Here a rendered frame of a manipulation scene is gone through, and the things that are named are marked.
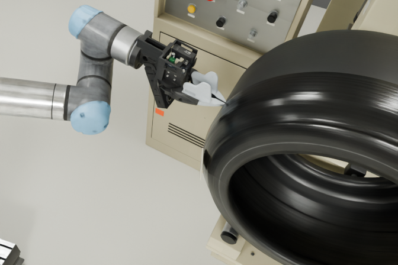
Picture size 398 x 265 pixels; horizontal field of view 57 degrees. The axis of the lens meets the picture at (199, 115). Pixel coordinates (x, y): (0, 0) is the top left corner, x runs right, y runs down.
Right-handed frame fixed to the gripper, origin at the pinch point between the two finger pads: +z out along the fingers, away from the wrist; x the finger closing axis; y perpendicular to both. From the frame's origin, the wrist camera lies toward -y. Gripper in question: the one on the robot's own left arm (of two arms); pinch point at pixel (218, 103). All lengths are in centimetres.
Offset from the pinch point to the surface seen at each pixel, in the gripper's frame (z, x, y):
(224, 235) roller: 16.4, -11.0, -30.2
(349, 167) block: 38.8, 21.2, -20.7
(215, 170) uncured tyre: 6.2, -11.2, -5.9
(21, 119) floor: -106, 36, -135
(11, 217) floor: -68, -12, -131
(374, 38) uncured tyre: 18.9, 10.0, 22.7
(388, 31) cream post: 24.0, 26.4, 16.7
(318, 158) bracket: 31.8, 23.6, -26.5
